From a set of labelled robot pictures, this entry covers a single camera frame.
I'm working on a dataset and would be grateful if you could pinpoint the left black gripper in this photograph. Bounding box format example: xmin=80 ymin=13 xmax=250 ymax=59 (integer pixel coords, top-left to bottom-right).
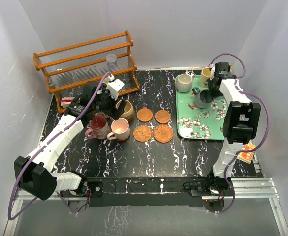
xmin=93 ymin=84 xmax=126 ymax=119

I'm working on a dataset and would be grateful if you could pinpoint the grey mug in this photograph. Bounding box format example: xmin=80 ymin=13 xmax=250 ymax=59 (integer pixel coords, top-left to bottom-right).
xmin=192 ymin=87 xmax=212 ymax=109

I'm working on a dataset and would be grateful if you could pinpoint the brown stoneware mug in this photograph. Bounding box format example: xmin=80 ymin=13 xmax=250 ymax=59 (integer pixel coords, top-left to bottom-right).
xmin=120 ymin=100 xmax=135 ymax=122

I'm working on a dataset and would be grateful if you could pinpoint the pale pink mug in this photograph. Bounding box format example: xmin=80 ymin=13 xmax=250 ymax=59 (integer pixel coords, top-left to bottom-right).
xmin=107 ymin=118 xmax=130 ymax=141

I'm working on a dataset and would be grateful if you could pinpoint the pink halloween mug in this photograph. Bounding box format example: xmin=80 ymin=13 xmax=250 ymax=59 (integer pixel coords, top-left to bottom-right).
xmin=85 ymin=115 xmax=111 ymax=140

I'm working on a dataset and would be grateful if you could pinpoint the light wood coaster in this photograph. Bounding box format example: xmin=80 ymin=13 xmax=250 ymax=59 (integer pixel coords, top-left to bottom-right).
xmin=155 ymin=110 xmax=171 ymax=124
xmin=136 ymin=108 xmax=153 ymax=122

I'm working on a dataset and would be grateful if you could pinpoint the green floral tray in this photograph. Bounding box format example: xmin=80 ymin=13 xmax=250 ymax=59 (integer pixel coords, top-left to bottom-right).
xmin=175 ymin=72 xmax=229 ymax=141

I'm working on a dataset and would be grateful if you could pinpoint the woven rattan coaster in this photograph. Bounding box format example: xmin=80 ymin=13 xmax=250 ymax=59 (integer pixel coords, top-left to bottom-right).
xmin=133 ymin=125 xmax=152 ymax=142
xmin=153 ymin=124 xmax=173 ymax=143

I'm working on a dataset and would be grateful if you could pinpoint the orange wooden shelf rack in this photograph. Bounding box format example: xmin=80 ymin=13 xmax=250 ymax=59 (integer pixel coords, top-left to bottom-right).
xmin=33 ymin=30 xmax=140 ymax=114

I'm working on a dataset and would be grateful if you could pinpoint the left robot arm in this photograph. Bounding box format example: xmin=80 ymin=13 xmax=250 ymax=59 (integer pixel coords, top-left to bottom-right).
xmin=14 ymin=79 xmax=126 ymax=200

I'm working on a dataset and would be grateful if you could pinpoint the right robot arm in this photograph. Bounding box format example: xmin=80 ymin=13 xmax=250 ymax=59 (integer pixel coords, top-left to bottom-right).
xmin=205 ymin=62 xmax=261 ymax=195

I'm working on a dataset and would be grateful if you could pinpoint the clear plastic cup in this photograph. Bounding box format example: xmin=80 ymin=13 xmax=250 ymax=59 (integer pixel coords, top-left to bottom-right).
xmin=106 ymin=54 xmax=118 ymax=68

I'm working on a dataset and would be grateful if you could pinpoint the yellow mug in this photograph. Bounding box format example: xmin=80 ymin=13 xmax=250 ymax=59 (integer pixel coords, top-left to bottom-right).
xmin=198 ymin=67 xmax=211 ymax=88

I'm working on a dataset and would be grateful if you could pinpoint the white cream mug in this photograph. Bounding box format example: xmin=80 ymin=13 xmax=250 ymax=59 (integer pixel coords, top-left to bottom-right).
xmin=175 ymin=74 xmax=195 ymax=93

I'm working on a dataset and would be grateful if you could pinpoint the red white small box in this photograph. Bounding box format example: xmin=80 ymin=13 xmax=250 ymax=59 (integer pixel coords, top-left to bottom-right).
xmin=61 ymin=97 xmax=74 ymax=108

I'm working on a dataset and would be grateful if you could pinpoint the colourful card box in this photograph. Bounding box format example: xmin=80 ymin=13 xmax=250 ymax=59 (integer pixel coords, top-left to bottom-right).
xmin=237 ymin=141 xmax=256 ymax=164

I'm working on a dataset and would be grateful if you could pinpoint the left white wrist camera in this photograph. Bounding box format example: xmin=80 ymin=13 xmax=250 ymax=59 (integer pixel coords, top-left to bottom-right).
xmin=106 ymin=74 xmax=125 ymax=100

